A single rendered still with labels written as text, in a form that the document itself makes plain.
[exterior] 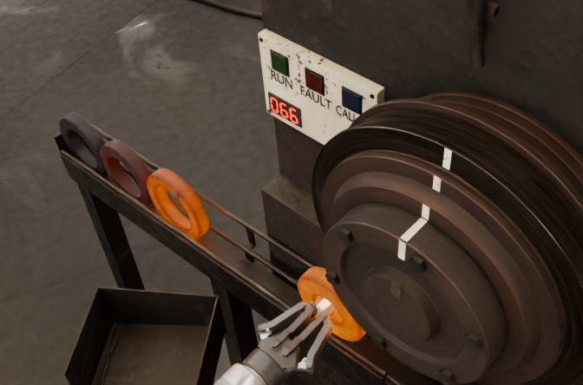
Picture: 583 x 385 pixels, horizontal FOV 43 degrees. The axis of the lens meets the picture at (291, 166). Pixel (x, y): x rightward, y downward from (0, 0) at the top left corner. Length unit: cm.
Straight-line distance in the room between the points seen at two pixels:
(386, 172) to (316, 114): 34
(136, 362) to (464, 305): 89
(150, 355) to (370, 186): 81
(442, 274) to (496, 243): 7
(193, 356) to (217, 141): 144
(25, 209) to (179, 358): 140
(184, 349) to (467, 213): 87
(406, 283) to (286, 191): 57
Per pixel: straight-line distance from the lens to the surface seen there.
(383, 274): 101
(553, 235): 91
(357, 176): 103
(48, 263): 270
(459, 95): 107
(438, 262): 93
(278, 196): 151
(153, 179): 174
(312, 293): 138
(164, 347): 166
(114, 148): 182
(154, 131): 304
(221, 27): 354
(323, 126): 130
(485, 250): 93
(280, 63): 128
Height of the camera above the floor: 198
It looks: 45 degrees down
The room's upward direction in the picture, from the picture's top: 5 degrees counter-clockwise
